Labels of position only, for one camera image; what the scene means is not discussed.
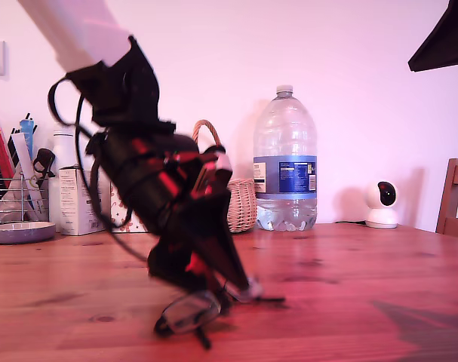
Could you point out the brown wooden chair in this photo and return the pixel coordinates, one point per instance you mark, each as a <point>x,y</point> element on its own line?
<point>449,196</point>

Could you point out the gingerbread print tissue box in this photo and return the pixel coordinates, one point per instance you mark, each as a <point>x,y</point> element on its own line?
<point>117,201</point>

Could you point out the black thin-framed glasses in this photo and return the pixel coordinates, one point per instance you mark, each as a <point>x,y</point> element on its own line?
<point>191,309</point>

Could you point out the black clip tool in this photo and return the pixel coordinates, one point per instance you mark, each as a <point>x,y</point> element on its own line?
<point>43,158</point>

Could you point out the small white round camera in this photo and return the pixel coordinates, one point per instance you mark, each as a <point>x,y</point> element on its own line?
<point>381,218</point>

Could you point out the large clear water bottle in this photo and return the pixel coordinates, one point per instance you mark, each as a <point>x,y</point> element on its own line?
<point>285,173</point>

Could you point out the white printed carton box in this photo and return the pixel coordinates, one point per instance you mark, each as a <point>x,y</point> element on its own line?
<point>72,203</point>

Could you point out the grey round dish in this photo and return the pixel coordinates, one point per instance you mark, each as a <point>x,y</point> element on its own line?
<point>21,233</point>

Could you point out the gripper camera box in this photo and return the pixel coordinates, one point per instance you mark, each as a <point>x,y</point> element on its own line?
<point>223,162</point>

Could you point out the white insulated bottle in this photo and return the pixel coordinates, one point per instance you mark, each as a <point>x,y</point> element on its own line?
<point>64,151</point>

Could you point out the blue tube with straws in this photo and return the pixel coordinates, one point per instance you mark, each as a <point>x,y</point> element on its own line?
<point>26,128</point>

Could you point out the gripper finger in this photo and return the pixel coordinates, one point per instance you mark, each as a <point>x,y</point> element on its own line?
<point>221,245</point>
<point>447,45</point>
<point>176,265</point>

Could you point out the white paper strip packet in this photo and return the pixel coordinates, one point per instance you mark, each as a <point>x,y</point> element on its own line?
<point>22,154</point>

